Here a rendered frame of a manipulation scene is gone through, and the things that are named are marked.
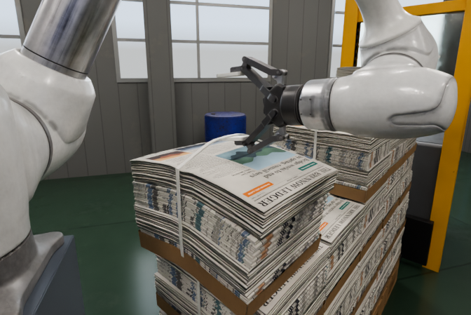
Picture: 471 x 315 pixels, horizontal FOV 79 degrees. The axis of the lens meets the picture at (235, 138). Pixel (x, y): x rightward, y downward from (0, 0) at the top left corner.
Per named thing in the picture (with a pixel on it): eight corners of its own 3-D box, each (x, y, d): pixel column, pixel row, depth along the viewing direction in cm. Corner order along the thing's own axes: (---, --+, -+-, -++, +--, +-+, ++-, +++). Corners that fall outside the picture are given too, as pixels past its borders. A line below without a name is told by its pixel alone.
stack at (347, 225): (165, 459, 95) (148, 235, 77) (319, 276, 181) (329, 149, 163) (259, 594, 71) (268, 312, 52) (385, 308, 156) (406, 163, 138)
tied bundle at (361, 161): (269, 178, 118) (270, 123, 113) (303, 162, 140) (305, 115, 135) (364, 205, 94) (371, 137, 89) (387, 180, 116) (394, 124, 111)
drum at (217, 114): (240, 165, 395) (240, 109, 377) (251, 179, 346) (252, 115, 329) (202, 169, 382) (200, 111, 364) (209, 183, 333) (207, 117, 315)
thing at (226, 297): (186, 271, 59) (187, 255, 58) (267, 219, 80) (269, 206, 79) (244, 324, 50) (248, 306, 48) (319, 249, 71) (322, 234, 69)
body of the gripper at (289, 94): (297, 81, 48) (254, 84, 54) (298, 131, 49) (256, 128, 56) (317, 81, 54) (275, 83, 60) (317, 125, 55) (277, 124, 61)
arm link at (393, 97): (333, 149, 47) (358, 110, 55) (451, 159, 37) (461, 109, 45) (322, 89, 42) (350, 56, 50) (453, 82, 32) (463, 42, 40)
